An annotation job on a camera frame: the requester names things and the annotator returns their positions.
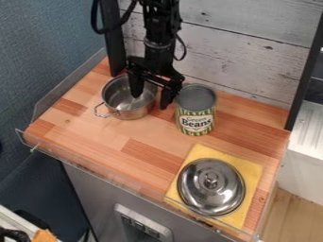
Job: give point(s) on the silver pot lid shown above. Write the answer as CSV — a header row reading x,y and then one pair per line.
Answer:
x,y
210,186

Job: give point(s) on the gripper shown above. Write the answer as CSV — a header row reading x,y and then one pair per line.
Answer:
x,y
154,67

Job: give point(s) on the yellow cloth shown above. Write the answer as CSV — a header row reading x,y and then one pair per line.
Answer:
x,y
248,170

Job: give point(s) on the silver pot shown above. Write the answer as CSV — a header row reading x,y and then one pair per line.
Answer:
x,y
126,98

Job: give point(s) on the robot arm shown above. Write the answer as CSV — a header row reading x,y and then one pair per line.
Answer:
x,y
158,22

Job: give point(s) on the green striped can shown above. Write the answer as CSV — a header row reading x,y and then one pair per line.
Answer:
x,y
196,111

